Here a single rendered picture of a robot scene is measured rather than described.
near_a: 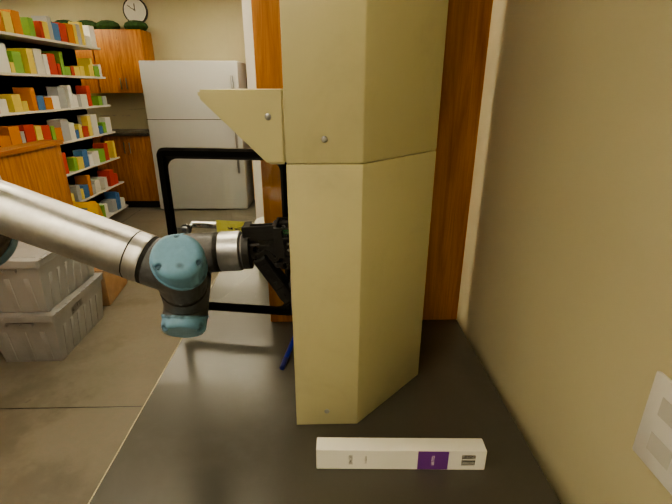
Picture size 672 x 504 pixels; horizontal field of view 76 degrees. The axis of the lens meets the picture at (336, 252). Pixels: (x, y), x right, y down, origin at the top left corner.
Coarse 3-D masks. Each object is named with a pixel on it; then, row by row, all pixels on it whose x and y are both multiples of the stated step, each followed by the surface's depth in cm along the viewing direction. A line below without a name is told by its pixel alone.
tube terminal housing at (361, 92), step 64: (320, 0) 54; (384, 0) 56; (448, 0) 67; (320, 64) 57; (384, 64) 59; (320, 128) 59; (384, 128) 63; (320, 192) 63; (384, 192) 67; (320, 256) 66; (384, 256) 71; (320, 320) 70; (384, 320) 76; (320, 384) 75; (384, 384) 82
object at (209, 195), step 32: (192, 160) 94; (224, 160) 93; (256, 160) 92; (192, 192) 97; (224, 192) 96; (256, 192) 95; (192, 224) 100; (224, 224) 99; (224, 288) 105; (256, 288) 104
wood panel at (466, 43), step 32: (256, 0) 86; (480, 0) 87; (256, 32) 88; (448, 32) 89; (480, 32) 89; (256, 64) 90; (448, 64) 91; (480, 64) 91; (448, 96) 93; (480, 96) 94; (448, 128) 96; (448, 160) 98; (448, 192) 101; (448, 224) 104; (448, 256) 107; (448, 288) 110; (288, 320) 112
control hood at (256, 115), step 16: (208, 96) 58; (224, 96) 58; (240, 96) 58; (256, 96) 58; (272, 96) 58; (224, 112) 58; (240, 112) 58; (256, 112) 59; (272, 112) 59; (240, 128) 59; (256, 128) 59; (272, 128) 59; (256, 144) 60; (272, 144) 60; (272, 160) 61
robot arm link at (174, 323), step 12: (204, 300) 71; (168, 312) 71; (180, 312) 70; (192, 312) 71; (204, 312) 74; (168, 324) 70; (180, 324) 70; (192, 324) 71; (204, 324) 73; (180, 336) 74; (192, 336) 75
